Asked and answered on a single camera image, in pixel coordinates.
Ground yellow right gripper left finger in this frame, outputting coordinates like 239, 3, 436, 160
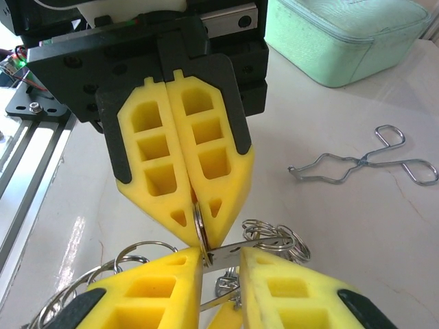
44, 246, 204, 329

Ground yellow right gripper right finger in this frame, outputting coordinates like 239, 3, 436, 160
239, 246, 401, 329

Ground steel split ring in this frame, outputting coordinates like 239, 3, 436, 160
241, 219, 298, 253
191, 202, 214, 267
115, 241, 179, 273

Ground mint green zip case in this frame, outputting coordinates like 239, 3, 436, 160
265, 0, 434, 88

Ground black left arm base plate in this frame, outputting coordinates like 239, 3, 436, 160
5, 84, 71, 119

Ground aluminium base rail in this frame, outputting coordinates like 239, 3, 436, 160
0, 109, 78, 292

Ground steel wire crucible tongs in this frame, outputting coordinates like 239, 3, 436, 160
287, 125, 439, 186

